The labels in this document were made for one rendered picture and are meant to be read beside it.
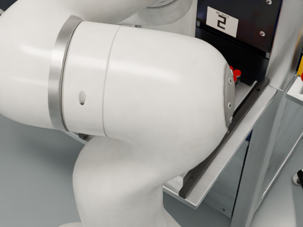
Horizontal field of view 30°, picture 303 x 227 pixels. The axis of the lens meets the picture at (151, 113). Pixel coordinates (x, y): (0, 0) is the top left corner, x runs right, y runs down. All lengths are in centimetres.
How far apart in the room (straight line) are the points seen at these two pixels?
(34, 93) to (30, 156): 196
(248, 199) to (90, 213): 138
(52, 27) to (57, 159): 193
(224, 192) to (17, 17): 159
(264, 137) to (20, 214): 107
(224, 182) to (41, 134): 89
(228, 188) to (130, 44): 153
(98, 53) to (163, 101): 7
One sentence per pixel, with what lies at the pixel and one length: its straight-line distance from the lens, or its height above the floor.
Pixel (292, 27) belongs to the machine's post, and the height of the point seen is 110.
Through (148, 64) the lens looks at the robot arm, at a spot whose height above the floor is 166.
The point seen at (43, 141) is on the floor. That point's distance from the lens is 246.
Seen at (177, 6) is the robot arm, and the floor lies 152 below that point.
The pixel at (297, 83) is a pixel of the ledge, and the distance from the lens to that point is 150.
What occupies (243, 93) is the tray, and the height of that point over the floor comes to 88.
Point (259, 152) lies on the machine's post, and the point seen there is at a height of 58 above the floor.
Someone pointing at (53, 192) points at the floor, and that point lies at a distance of 232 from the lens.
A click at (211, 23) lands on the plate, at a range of 144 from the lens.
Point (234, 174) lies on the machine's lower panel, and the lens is 189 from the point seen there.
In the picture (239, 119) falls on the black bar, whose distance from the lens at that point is 138.
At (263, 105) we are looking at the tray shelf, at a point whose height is 88.
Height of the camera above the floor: 200
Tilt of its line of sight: 53 degrees down
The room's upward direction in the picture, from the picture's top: 1 degrees counter-clockwise
